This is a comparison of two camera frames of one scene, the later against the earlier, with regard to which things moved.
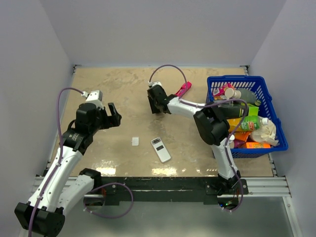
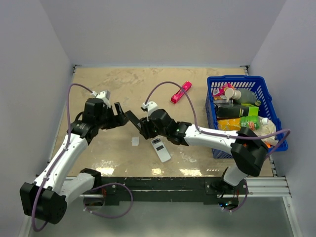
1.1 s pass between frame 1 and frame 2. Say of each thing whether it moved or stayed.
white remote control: stayed
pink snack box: stayed
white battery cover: stayed
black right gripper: moved
